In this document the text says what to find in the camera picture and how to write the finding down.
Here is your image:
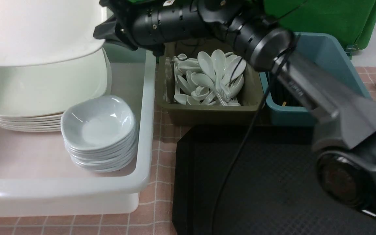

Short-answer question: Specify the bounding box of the white spoons pile in bin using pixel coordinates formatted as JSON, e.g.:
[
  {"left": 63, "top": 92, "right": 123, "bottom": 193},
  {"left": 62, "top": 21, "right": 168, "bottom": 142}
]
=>
[{"left": 166, "top": 49, "right": 247, "bottom": 106}]

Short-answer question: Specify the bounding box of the teal plastic bin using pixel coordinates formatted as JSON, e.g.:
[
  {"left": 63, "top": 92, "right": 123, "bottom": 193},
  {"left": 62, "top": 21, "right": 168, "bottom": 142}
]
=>
[{"left": 266, "top": 33, "right": 371, "bottom": 127}]

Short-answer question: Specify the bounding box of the black cable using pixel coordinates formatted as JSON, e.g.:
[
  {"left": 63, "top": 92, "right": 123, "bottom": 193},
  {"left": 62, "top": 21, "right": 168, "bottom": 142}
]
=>
[{"left": 210, "top": 49, "right": 293, "bottom": 235}]

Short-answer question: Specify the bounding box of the large white plastic tub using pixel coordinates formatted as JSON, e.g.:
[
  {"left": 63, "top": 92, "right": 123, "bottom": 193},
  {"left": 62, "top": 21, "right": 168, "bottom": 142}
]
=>
[{"left": 0, "top": 44, "right": 156, "bottom": 217}]

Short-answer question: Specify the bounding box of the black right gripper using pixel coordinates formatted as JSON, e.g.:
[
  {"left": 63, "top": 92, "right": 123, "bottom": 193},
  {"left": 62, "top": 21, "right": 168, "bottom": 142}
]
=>
[{"left": 93, "top": 0, "right": 138, "bottom": 51}]

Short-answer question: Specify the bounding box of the pink checkered tablecloth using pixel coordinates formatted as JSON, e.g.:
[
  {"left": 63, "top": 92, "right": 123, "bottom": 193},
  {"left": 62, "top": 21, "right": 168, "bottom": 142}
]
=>
[{"left": 0, "top": 66, "right": 376, "bottom": 235}]

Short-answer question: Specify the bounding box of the olive plastic bin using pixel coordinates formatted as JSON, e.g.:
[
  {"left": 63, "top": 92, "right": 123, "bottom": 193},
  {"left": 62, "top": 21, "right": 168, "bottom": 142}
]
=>
[{"left": 155, "top": 39, "right": 263, "bottom": 126}]

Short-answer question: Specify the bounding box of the metal binder clip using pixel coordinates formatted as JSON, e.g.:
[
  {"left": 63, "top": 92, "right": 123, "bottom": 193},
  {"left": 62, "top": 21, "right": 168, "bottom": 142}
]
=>
[{"left": 345, "top": 44, "right": 360, "bottom": 57}]

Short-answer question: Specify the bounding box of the green backdrop cloth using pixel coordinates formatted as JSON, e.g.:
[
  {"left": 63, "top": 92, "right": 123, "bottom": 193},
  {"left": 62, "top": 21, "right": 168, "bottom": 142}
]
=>
[{"left": 103, "top": 0, "right": 376, "bottom": 62}]

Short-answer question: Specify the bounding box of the black chopsticks pile in bin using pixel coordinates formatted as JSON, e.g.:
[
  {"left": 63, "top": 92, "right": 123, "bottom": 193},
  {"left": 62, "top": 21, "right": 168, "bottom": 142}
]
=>
[{"left": 270, "top": 81, "right": 301, "bottom": 107}]

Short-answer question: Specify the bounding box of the black plastic serving tray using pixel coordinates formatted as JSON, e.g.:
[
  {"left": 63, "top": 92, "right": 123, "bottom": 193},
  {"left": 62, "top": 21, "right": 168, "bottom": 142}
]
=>
[{"left": 172, "top": 125, "right": 376, "bottom": 235}]

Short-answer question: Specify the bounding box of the stack of small white bowls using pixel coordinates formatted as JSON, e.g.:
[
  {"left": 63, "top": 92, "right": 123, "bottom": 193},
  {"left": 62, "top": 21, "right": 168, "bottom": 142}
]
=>
[{"left": 61, "top": 95, "right": 138, "bottom": 173}]

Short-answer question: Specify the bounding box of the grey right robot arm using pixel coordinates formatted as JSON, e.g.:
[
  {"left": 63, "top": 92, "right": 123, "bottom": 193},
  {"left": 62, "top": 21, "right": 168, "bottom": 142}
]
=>
[{"left": 93, "top": 0, "right": 376, "bottom": 219}]

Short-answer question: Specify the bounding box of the stack of white square plates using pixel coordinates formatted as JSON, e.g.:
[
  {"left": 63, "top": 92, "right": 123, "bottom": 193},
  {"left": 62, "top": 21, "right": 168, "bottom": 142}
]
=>
[{"left": 0, "top": 49, "right": 111, "bottom": 126}]

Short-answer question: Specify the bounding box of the large white square plate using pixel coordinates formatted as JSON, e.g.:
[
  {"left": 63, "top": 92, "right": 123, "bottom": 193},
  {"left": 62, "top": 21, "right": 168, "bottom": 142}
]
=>
[{"left": 0, "top": 0, "right": 108, "bottom": 67}]

